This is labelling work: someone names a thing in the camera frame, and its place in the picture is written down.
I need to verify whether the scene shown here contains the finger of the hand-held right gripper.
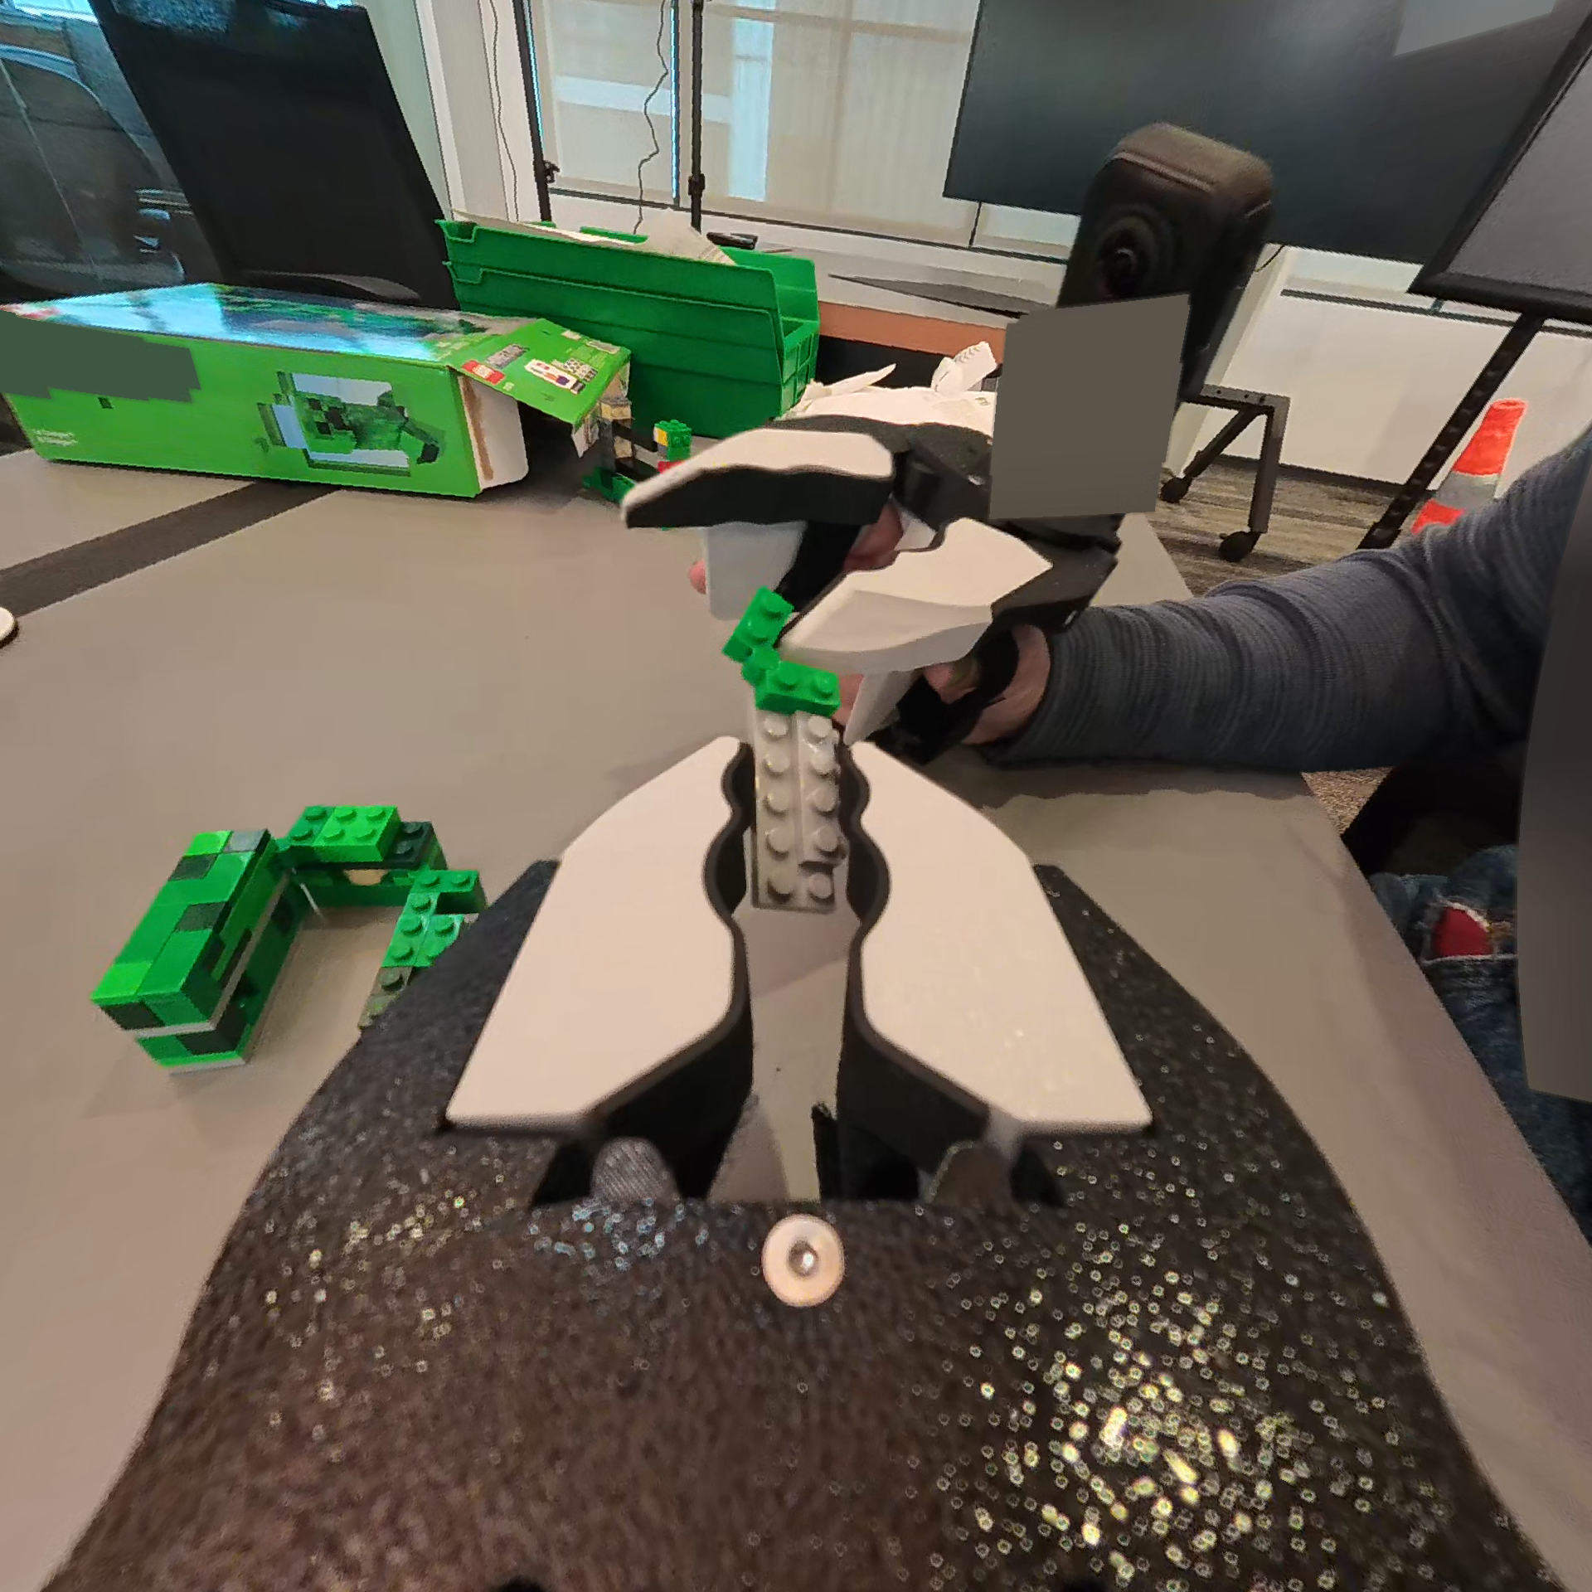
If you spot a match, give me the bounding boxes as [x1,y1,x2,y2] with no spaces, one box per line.
[618,427,902,621]
[775,524,1056,746]

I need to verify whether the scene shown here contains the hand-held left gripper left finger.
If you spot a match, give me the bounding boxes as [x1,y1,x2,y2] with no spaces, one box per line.
[444,734,764,1206]

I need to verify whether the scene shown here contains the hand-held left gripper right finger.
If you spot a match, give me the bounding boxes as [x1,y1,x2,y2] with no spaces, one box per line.
[815,744,1154,1206]

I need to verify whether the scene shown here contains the grey plate with green bricks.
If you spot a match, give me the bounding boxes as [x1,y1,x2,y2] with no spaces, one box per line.
[722,585,857,918]

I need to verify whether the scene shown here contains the green brick u-shaped model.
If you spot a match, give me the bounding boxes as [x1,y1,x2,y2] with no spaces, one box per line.
[89,804,489,1075]

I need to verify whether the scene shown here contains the person's right forearm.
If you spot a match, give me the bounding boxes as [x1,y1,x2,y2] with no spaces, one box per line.
[995,437,1592,776]

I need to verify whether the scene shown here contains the grey desk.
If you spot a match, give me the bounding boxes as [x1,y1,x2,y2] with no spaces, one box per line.
[0,374,1545,1592]

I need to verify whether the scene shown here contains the person's right hand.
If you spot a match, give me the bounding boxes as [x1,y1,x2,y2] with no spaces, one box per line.
[927,623,1060,751]

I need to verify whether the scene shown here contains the small colourful brick figure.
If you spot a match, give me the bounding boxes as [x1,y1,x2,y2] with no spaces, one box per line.
[582,418,698,505]

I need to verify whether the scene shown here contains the wood edged side table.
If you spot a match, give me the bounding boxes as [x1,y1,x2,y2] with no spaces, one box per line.
[815,274,1003,363]

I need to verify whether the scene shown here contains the white crumpled paper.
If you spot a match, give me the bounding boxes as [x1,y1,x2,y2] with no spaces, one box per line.
[796,342,1003,431]

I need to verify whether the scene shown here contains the stacked green plastic bins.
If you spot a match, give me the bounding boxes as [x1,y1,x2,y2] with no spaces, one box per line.
[438,219,823,439]

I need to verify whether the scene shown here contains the orange traffic cone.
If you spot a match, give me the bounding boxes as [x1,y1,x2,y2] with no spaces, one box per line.
[1418,399,1530,537]

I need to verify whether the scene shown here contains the black tripod pole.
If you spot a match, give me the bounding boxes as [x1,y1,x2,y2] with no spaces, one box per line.
[514,0,557,226]

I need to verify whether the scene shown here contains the person's blue jeans legs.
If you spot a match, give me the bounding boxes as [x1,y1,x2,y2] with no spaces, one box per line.
[1368,846,1592,1259]

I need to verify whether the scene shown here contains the large dark display screen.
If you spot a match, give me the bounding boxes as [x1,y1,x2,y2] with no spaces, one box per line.
[942,0,1592,266]

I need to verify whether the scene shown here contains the green toy brick box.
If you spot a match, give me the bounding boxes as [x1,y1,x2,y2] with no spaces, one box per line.
[0,285,631,499]

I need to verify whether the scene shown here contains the black display on stand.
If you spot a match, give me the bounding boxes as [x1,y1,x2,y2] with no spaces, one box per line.
[1361,20,1592,552]

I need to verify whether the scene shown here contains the black metal cart frame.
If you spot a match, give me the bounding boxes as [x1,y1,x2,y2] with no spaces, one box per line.
[1162,386,1295,562]

